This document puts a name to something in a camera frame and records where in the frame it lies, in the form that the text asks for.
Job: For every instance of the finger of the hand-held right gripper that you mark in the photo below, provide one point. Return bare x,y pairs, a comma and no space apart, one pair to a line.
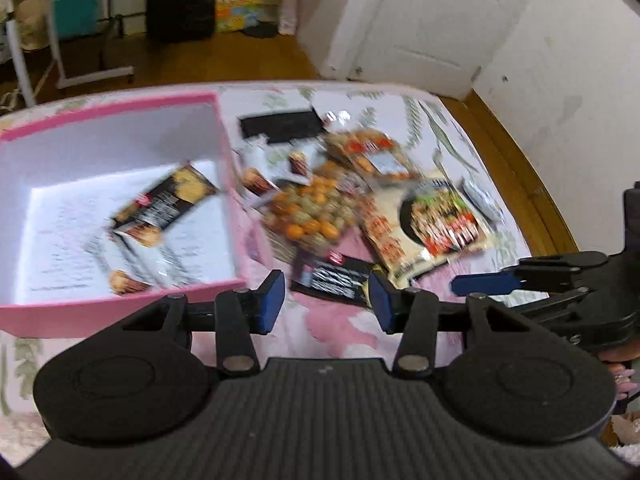
480,284
550,307

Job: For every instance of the black floor appliance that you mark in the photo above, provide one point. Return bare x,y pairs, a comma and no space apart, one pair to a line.
182,0

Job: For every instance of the dark round floor mat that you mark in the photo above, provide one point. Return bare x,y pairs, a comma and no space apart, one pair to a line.
262,31

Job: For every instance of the pink storage box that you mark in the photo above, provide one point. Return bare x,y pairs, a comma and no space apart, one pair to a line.
125,305

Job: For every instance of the white frame side table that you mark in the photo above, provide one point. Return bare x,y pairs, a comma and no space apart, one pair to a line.
22,55

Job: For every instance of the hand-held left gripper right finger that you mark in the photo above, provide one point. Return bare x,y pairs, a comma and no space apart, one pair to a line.
380,305

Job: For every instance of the red patterned snack packet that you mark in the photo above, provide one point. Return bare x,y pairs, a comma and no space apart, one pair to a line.
382,240

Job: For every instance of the orange cracker packet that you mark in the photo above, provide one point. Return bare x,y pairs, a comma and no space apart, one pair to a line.
372,152

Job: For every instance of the floral bedsheet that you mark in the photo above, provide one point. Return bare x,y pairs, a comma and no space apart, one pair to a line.
330,325

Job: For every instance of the small brown print snack packet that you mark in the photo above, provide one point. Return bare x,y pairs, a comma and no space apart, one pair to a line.
256,180
300,162

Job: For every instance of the white plastic bag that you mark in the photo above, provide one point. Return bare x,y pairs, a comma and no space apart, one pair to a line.
289,7

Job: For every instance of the teal chair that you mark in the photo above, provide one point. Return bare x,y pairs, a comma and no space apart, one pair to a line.
77,7

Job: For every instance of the colourful yellow bag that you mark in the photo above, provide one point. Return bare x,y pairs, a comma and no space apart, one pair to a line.
235,10

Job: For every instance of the large noodle packet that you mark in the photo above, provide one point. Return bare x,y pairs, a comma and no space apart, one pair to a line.
442,222

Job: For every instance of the white snack packet orange print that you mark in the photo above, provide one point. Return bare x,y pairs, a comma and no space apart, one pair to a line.
135,265

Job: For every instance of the orange and green snack bag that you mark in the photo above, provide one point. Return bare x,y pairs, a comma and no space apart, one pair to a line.
310,210

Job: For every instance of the silver snack packet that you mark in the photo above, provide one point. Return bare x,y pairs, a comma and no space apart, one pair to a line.
482,200

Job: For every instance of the black and gold snack packet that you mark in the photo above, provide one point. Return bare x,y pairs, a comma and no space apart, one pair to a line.
160,205

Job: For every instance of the person's right hand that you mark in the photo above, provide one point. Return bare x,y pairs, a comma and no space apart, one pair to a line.
620,375

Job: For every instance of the black flat rectangular case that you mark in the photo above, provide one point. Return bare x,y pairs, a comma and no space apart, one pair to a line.
280,125

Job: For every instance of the white door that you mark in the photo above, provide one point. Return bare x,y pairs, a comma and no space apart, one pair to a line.
425,15

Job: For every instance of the white metal frame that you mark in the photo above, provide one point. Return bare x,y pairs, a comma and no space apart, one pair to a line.
90,74

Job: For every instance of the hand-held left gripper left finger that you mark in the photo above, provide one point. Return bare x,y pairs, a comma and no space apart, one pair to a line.
270,302

